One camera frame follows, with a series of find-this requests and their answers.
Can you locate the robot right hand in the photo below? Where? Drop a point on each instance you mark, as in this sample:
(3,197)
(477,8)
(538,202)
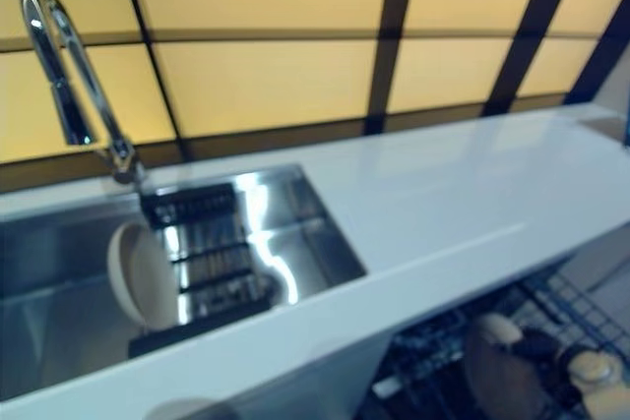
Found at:
(544,356)

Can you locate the white cabinet door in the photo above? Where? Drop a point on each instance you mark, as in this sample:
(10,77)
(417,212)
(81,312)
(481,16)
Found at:
(320,380)

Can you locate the cream ceramic plate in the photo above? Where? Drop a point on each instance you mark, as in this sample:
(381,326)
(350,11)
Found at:
(492,371)
(147,277)

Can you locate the black roll-up dish rack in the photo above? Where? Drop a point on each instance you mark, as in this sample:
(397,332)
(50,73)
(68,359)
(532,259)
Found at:
(216,262)

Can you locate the chrome kitchen faucet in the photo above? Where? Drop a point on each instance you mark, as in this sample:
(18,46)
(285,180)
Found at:
(71,110)

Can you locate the yellow backlit panel wall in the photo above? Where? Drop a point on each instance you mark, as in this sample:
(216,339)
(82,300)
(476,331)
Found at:
(270,80)

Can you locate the stainless steel sink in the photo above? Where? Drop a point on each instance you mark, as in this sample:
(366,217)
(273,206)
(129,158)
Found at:
(49,292)

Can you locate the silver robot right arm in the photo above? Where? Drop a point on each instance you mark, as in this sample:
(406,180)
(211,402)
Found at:
(600,371)

